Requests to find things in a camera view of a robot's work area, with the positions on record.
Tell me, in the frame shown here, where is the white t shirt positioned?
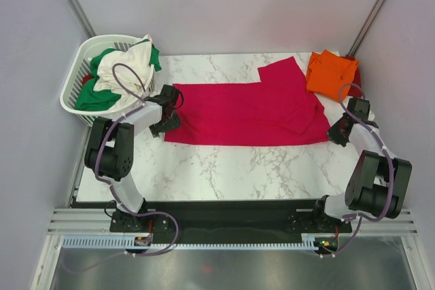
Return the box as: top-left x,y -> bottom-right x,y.
93,35 -> 161,103

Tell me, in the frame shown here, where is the white plastic laundry basket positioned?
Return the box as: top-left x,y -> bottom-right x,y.
60,35 -> 162,126

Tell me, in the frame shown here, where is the folded orange t shirt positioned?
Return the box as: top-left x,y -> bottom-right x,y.
306,50 -> 360,102

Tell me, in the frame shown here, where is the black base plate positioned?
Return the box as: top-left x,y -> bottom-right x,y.
69,198 -> 354,245

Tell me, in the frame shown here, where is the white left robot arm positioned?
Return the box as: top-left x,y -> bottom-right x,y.
84,84 -> 184,231

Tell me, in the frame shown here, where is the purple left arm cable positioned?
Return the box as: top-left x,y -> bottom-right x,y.
60,62 -> 180,272

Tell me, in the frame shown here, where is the white slotted cable duct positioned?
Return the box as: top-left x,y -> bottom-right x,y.
62,236 -> 336,251

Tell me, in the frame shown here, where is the dark red t shirt in basket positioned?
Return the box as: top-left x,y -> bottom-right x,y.
82,74 -> 97,89

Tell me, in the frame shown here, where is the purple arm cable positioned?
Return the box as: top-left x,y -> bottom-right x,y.
314,82 -> 397,259
60,62 -> 180,272

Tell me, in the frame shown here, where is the pink t shirt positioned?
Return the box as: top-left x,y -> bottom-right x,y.
164,57 -> 330,147

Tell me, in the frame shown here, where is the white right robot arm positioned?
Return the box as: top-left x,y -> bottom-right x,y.
311,97 -> 412,232

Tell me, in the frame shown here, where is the green t shirt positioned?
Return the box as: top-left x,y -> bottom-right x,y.
74,42 -> 163,111

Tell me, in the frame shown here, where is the aluminium frame rail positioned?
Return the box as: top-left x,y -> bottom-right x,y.
48,209 -> 417,236

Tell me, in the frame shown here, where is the right corner metal post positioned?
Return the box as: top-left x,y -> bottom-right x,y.
347,0 -> 387,56

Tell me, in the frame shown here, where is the folded dark red t shirt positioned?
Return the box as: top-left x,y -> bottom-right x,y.
348,68 -> 363,98

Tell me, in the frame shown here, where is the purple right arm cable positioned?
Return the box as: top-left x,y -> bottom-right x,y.
314,82 -> 397,259

